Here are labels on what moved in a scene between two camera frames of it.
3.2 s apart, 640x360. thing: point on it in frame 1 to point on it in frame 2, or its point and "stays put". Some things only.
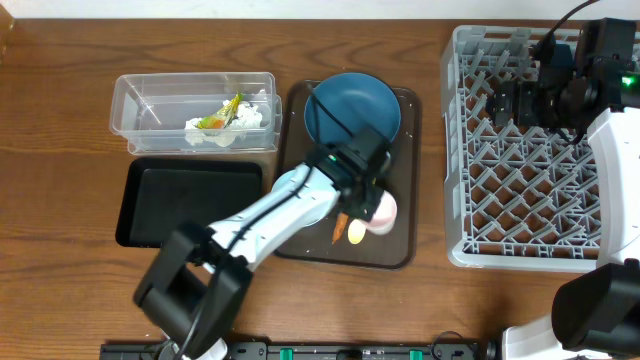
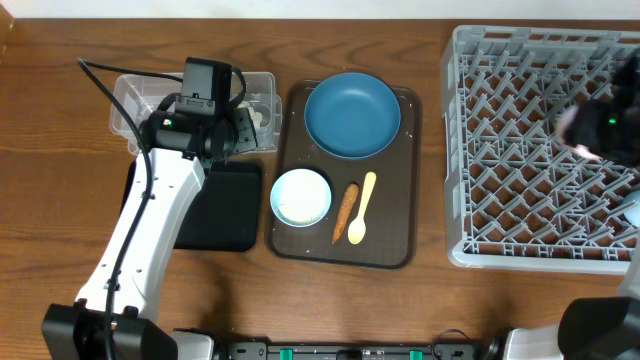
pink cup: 384,216 to 576,150
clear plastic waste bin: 150,110 stays put
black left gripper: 370,208 to 249,137
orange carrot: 340,224 stays put
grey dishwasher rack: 516,198 stays put
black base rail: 318,351 stays put
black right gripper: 525,92 to 586,130
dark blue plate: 340,104 stays put
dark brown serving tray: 398,247 stays put
